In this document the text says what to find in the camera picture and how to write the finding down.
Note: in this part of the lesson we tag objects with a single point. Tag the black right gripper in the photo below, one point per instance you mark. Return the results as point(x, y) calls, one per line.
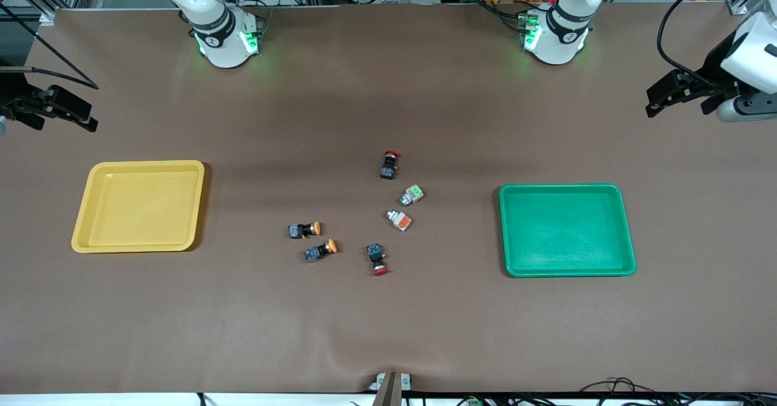
point(13, 98)

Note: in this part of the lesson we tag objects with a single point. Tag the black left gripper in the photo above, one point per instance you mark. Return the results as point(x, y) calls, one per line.
point(715, 72)

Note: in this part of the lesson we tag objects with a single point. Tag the yellow push button switch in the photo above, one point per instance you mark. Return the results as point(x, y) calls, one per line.
point(318, 251)
point(302, 230)

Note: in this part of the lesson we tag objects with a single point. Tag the green square push button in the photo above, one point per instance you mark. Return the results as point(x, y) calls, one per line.
point(413, 195)

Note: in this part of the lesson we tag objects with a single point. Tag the orange square push button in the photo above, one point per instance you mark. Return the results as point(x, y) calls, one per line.
point(400, 220)

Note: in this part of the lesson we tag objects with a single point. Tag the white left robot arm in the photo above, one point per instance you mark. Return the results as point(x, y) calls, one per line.
point(555, 39)

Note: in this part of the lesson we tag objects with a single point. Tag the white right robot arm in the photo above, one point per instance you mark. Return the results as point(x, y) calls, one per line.
point(221, 42)

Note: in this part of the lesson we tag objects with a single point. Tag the yellow plastic tray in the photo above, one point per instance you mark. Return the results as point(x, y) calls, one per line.
point(139, 209)

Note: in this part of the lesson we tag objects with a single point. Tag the green plastic tray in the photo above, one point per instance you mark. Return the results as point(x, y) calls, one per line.
point(564, 230)

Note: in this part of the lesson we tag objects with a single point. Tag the brown table mat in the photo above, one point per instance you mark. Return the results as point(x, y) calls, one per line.
point(388, 333)

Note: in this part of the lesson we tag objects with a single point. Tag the red push button switch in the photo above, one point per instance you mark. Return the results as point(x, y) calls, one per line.
point(388, 169)
point(376, 254)

